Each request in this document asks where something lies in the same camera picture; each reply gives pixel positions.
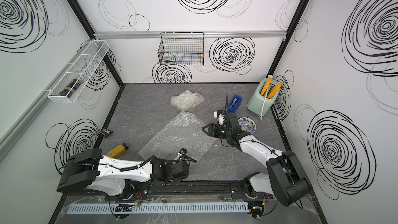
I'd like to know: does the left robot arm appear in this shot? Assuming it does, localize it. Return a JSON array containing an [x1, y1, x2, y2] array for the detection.
[[57, 148, 197, 196]]

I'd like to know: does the left wall aluminium rail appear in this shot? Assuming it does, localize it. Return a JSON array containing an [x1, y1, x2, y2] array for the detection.
[[1, 38, 94, 162]]

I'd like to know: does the yellow pale blue bowl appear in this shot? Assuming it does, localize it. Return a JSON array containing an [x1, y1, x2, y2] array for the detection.
[[176, 94, 195, 111]]

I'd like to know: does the yellow block with black cap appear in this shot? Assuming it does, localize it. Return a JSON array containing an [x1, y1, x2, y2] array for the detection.
[[106, 143, 129, 159]]

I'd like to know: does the mint green toaster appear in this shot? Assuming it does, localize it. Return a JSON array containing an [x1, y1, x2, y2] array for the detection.
[[247, 75, 282, 119]]

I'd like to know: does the white slotted cable duct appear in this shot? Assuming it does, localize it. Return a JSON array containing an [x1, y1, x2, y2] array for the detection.
[[66, 202, 250, 215]]

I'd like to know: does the blue tape dispenser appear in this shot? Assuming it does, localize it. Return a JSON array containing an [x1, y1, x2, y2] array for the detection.
[[227, 95, 243, 113]]

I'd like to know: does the white wire wall shelf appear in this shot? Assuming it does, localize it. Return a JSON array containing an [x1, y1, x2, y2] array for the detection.
[[47, 40, 110, 104]]

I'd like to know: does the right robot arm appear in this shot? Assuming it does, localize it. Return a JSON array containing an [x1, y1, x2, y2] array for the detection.
[[202, 110, 313, 206]]

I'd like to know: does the blue yellow patterned bowl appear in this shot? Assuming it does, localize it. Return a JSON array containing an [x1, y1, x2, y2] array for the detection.
[[238, 117, 257, 134]]

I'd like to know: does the dark bottle in shelf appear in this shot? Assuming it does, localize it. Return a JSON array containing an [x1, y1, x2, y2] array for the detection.
[[59, 78, 83, 98]]

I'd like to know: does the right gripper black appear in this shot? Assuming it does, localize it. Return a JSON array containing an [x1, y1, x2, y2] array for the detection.
[[203, 123, 232, 140]]

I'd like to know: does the black wire wall basket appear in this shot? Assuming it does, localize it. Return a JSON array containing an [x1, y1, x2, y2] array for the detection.
[[158, 37, 205, 65]]

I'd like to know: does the white toaster power cable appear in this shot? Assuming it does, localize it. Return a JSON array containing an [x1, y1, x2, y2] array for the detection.
[[260, 74, 274, 121]]

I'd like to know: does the small black box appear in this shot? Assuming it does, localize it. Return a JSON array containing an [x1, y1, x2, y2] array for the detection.
[[100, 129, 113, 139]]

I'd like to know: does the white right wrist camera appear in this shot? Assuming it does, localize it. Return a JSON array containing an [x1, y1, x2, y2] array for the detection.
[[214, 110, 226, 127]]

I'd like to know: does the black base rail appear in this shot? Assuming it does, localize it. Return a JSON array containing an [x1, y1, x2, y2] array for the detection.
[[105, 178, 315, 201]]

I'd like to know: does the horizontal aluminium wall rail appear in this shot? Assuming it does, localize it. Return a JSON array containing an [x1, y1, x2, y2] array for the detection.
[[94, 30, 287, 39]]

